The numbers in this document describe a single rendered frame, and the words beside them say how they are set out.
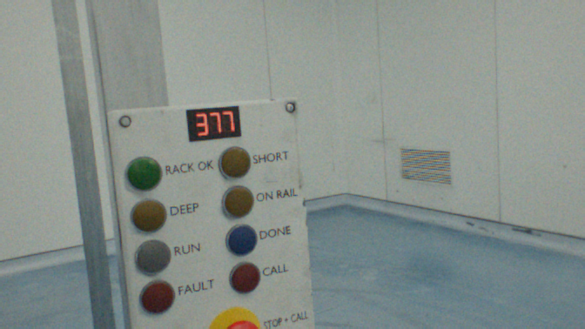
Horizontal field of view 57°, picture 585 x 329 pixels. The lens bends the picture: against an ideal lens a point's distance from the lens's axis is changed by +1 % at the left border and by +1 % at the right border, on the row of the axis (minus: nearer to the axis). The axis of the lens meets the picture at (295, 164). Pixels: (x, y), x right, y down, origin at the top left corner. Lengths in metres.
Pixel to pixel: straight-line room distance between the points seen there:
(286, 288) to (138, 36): 0.28
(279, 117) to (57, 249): 3.87
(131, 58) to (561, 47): 3.27
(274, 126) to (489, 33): 3.49
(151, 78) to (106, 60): 0.04
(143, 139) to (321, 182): 4.66
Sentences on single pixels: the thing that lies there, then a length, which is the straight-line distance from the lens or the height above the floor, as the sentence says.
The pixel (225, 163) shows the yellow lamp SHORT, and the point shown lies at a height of 1.02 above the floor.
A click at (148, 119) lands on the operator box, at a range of 0.47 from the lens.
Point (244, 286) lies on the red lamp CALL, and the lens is 0.50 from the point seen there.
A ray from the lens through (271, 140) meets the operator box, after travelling 0.50.
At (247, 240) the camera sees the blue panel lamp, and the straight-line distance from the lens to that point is 0.49.
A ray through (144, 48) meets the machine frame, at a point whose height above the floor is 1.13.
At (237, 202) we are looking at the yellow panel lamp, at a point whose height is 0.98.
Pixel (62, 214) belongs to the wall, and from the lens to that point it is 4.27.
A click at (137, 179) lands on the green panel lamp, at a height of 1.02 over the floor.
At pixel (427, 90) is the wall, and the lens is 4.31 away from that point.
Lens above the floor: 1.07
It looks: 7 degrees down
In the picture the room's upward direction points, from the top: 4 degrees counter-clockwise
